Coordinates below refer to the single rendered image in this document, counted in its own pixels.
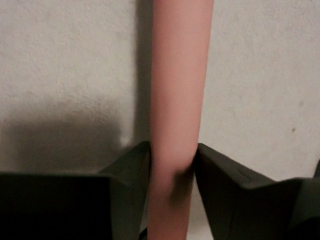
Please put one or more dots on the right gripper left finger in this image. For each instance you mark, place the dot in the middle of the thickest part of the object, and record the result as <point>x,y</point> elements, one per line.
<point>78,204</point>

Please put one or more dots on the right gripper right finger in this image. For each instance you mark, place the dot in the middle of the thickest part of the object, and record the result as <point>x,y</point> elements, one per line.
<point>242,204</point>

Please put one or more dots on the pink long bar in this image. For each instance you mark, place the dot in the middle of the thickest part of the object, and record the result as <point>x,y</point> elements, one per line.
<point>180,46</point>

